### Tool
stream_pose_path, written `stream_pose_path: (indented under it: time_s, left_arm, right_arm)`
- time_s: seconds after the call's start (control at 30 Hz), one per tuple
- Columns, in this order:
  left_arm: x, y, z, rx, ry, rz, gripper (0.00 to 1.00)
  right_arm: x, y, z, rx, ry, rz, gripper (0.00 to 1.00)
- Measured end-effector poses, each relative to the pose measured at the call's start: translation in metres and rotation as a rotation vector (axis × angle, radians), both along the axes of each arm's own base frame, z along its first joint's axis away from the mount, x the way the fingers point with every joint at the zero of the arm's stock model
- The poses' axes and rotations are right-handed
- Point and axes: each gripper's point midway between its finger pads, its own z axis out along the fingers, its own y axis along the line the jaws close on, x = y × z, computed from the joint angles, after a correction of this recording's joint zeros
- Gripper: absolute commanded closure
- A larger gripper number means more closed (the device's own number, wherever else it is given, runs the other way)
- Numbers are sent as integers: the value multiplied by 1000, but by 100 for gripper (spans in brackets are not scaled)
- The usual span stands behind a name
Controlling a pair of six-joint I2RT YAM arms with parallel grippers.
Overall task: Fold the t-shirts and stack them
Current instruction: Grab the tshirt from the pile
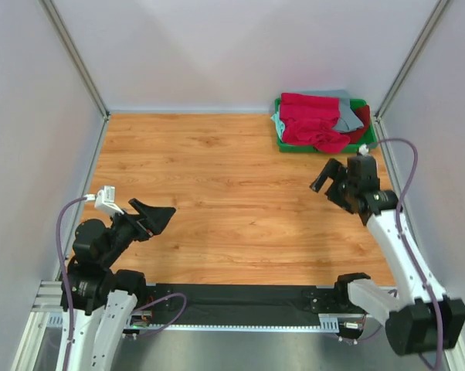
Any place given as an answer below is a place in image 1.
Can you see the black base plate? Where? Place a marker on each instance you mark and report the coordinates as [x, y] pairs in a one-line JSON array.
[[328, 301], [159, 299]]

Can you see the green plastic bin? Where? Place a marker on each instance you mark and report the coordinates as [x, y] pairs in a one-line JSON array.
[[339, 143]]

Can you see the black cloth strip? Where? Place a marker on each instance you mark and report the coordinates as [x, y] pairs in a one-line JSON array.
[[242, 305]]

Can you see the right aluminium corner post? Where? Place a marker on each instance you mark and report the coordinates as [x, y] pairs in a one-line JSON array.
[[412, 57]]

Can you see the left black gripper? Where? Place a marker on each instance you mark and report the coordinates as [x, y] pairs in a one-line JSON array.
[[154, 219]]

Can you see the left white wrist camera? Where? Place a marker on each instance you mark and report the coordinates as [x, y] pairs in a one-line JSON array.
[[105, 201]]

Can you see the grey slotted cable duct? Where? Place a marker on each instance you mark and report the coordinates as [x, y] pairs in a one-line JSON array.
[[327, 325]]

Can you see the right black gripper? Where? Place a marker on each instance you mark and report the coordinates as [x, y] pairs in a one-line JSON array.
[[328, 169]]

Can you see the left aluminium corner post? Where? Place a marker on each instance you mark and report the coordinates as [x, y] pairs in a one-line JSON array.
[[65, 38]]

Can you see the bright red t shirt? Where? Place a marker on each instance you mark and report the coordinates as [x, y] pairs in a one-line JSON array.
[[306, 117]]

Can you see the grey blue t shirt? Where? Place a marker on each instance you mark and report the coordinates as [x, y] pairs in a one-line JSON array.
[[348, 121]]

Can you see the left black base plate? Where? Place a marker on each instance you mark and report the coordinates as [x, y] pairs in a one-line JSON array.
[[159, 299]]

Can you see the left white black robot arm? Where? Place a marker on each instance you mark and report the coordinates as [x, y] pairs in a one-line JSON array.
[[96, 301]]

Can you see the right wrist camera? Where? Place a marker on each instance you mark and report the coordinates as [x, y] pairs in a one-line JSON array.
[[363, 150]]

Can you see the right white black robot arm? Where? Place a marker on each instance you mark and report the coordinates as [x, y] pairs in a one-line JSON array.
[[422, 317]]

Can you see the aluminium front rail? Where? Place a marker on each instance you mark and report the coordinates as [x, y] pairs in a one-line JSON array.
[[48, 297]]

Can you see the aluminium corner post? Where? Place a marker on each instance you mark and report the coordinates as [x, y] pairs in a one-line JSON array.
[[65, 38], [412, 57]]

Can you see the light teal t shirt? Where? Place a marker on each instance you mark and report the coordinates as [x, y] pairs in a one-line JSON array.
[[279, 125]]

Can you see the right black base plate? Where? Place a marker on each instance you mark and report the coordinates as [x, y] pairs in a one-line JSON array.
[[328, 301]]

